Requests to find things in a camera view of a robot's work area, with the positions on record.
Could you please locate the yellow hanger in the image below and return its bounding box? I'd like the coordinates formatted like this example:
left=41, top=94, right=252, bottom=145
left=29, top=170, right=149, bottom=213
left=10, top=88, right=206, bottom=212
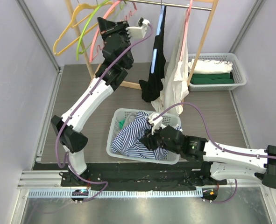
left=52, top=2, right=115, bottom=56

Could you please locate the blue striped tank top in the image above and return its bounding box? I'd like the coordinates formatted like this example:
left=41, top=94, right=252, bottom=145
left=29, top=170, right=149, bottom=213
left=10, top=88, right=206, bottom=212
left=110, top=111, right=183, bottom=161

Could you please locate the lime green hanger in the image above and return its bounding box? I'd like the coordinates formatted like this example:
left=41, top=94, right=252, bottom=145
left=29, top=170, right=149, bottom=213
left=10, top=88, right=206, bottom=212
left=75, top=0, right=124, bottom=61

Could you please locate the grey tank top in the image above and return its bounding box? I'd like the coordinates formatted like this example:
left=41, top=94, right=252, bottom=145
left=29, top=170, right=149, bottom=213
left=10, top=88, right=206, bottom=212
left=123, top=112, right=137, bottom=128

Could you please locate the green tank top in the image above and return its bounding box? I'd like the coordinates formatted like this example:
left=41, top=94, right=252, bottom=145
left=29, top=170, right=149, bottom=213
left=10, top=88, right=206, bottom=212
left=119, top=119, right=125, bottom=129

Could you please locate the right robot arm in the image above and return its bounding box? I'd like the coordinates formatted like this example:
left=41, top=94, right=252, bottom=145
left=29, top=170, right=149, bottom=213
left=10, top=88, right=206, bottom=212
left=139, top=126, right=276, bottom=189

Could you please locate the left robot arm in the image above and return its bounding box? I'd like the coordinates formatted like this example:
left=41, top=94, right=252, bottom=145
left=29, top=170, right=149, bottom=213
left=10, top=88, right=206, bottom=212
left=51, top=17, right=134, bottom=186

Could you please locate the light blue hanger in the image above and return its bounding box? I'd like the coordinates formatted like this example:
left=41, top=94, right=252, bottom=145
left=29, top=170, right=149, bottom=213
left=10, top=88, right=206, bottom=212
left=150, top=6, right=165, bottom=74

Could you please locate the black tank top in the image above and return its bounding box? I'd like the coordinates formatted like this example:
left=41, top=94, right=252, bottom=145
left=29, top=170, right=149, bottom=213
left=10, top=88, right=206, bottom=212
left=139, top=6, right=167, bottom=103

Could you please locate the white tank top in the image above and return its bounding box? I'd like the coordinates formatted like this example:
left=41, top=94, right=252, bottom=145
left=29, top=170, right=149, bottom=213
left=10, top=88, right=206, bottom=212
left=151, top=15, right=189, bottom=112

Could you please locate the light pink hanger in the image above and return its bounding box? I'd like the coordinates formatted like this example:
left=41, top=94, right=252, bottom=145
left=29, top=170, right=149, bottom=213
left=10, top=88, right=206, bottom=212
left=179, top=0, right=193, bottom=61

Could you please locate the white empty basket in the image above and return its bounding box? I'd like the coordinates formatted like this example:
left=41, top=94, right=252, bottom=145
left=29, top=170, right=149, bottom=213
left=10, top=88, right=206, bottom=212
left=106, top=108, right=182, bottom=165

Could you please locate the wooden clothes rack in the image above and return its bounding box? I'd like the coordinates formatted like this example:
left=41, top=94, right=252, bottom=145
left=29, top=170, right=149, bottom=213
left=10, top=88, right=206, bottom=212
left=64, top=0, right=219, bottom=90

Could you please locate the folded green cloth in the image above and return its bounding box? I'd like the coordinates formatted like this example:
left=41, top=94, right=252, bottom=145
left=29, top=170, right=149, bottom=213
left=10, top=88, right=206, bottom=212
left=191, top=73, right=234, bottom=85

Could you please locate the white basket with clothes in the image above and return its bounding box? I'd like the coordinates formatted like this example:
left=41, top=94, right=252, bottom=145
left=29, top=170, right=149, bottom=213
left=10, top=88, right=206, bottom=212
left=189, top=53, right=247, bottom=91

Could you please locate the folded white cloth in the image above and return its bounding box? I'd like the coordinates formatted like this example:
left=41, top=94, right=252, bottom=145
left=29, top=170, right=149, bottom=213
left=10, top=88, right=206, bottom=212
left=194, top=60, right=233, bottom=74

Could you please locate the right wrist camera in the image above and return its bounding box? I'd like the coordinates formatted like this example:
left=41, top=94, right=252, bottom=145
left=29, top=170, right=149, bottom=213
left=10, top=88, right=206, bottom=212
left=147, top=112, right=165, bottom=135

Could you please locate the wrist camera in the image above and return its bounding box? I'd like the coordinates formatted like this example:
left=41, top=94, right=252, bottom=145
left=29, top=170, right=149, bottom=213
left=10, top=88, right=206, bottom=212
left=126, top=17, right=150, bottom=39
left=147, top=112, right=165, bottom=135

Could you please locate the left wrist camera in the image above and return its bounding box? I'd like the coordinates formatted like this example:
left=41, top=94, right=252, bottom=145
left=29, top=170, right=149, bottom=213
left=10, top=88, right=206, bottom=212
left=126, top=17, right=150, bottom=39

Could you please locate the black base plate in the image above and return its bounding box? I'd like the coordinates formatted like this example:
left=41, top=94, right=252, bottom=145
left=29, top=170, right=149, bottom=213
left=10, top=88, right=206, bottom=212
left=34, top=161, right=227, bottom=191

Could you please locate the white slotted cable duct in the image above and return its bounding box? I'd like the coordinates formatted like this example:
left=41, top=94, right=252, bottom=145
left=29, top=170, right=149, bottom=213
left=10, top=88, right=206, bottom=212
left=28, top=188, right=203, bottom=198

